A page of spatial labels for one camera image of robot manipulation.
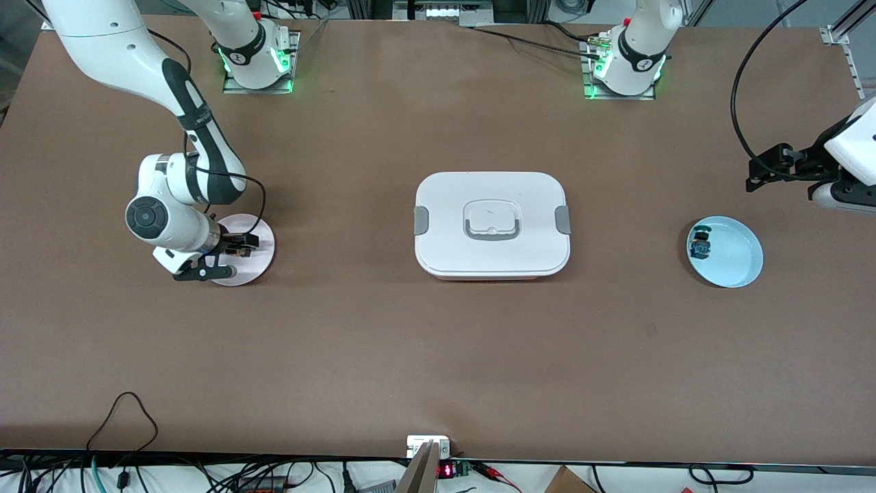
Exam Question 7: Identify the white lunch box grey clips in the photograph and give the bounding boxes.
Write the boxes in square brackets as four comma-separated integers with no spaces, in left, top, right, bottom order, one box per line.
[413,171,571,281]

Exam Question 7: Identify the white round plate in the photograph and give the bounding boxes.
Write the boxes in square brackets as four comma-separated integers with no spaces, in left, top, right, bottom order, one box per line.
[205,214,276,287]

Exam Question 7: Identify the light blue round plate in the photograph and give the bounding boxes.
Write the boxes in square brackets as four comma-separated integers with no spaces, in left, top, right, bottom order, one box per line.
[686,216,764,288]

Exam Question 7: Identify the brown cardboard piece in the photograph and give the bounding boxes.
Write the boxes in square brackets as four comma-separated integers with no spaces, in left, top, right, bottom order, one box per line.
[544,466,596,493]

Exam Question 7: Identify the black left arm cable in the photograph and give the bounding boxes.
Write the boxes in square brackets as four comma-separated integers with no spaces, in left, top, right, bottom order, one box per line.
[730,0,825,183]

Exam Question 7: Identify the aluminium corner bracket rail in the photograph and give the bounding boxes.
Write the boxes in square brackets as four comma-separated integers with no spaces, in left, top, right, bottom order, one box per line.
[820,0,876,117]

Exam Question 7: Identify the black looped cable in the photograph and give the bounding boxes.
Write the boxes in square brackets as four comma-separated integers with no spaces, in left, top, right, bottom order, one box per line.
[86,392,159,493]

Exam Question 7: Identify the thin black table cable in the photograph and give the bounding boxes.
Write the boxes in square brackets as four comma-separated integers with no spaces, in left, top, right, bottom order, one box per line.
[469,21,603,59]

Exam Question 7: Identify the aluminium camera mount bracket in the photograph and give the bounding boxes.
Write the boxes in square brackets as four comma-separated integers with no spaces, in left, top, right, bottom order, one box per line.
[394,435,452,493]

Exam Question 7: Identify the grey metal frame rail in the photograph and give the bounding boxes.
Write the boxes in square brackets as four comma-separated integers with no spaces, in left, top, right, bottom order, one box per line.
[394,0,493,21]

